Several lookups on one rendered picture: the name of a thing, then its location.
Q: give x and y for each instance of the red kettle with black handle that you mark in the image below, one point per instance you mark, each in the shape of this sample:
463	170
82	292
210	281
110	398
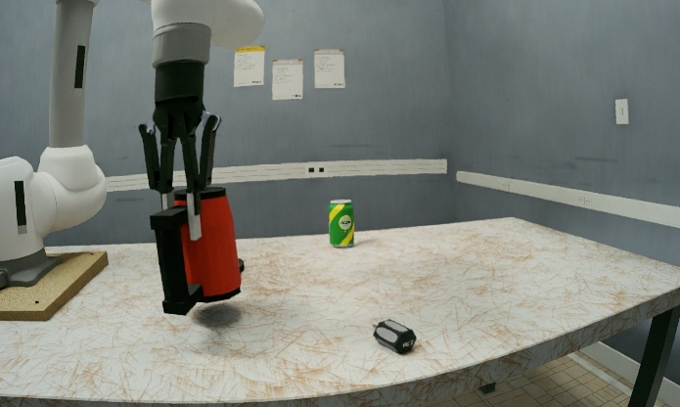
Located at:
210	263

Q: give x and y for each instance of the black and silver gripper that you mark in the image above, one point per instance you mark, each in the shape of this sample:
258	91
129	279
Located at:
179	92

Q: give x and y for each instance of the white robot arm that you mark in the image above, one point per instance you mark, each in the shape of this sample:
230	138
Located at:
69	188

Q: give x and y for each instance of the green and yellow drink can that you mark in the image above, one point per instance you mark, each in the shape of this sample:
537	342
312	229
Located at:
341	224

